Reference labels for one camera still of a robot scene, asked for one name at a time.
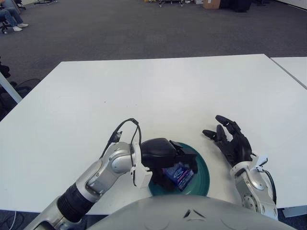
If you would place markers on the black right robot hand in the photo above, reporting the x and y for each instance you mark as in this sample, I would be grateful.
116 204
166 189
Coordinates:
237 148

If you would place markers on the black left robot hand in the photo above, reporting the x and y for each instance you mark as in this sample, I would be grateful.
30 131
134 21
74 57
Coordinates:
158 151

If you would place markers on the blue purple gum pack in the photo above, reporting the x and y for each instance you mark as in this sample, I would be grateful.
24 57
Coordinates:
180 177

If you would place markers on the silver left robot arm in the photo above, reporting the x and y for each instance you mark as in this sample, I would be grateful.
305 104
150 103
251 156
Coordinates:
100 172

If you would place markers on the green ridged plate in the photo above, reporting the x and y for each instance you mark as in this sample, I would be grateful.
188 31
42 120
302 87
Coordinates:
201 177

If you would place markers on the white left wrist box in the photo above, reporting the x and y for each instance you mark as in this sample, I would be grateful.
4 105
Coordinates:
144 177

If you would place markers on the grey robot torso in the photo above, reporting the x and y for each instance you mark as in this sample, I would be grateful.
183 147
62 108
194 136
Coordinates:
168 213

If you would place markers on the black cabinet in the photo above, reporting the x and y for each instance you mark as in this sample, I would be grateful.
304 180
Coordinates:
242 5

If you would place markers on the brown cardboard box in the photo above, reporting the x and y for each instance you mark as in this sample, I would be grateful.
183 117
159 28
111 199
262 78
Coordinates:
211 3

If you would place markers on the wheeled metal cart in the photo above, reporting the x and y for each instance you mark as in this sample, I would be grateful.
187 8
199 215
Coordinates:
170 2

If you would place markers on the white table leg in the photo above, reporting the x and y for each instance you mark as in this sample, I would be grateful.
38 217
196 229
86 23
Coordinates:
10 87

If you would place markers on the black swivel chair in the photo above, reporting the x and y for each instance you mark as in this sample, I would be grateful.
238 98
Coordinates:
3 26

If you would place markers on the seated person in jeans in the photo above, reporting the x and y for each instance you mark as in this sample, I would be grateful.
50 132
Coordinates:
9 16

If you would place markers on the grey table frame beam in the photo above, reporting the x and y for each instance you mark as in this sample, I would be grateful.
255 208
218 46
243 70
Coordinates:
296 211

